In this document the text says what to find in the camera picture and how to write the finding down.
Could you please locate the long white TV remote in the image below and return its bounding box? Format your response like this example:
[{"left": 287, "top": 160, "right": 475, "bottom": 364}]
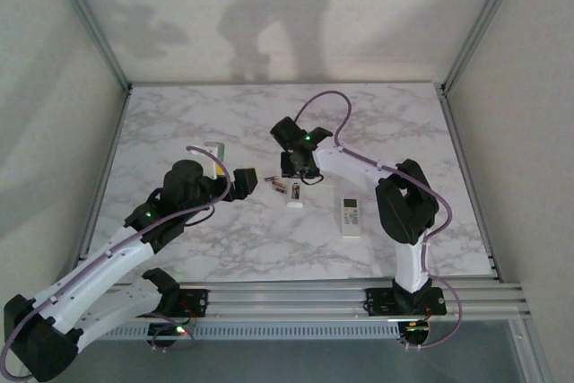
[{"left": 286, "top": 178, "right": 307, "bottom": 213}]

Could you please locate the black controller board with LED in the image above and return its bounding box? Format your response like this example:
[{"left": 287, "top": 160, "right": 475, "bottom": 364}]
[
  {"left": 146, "top": 322, "right": 189, "bottom": 352},
  {"left": 398, "top": 320, "right": 432, "bottom": 349}
]

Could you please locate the aluminium side rail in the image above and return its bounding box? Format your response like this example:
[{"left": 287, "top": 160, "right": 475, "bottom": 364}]
[
  {"left": 74, "top": 86, "right": 134, "bottom": 267},
  {"left": 436, "top": 85, "right": 502, "bottom": 279}
]

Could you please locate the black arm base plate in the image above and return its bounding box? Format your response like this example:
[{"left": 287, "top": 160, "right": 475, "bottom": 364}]
[
  {"left": 177, "top": 288, "right": 211, "bottom": 319},
  {"left": 365, "top": 286, "right": 448, "bottom": 318}
]

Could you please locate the grey slotted cable duct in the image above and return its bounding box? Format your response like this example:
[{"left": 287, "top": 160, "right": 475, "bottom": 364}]
[{"left": 96, "top": 322, "right": 401, "bottom": 343}]

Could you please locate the aluminium frame post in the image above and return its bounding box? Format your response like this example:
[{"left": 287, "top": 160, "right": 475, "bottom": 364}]
[
  {"left": 437, "top": 0, "right": 535, "bottom": 96},
  {"left": 42, "top": 0, "right": 135, "bottom": 93}
]

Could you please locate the aluminium lower frame bar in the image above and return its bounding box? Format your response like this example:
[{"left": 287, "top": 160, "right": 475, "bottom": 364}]
[{"left": 510, "top": 306, "right": 555, "bottom": 383}]

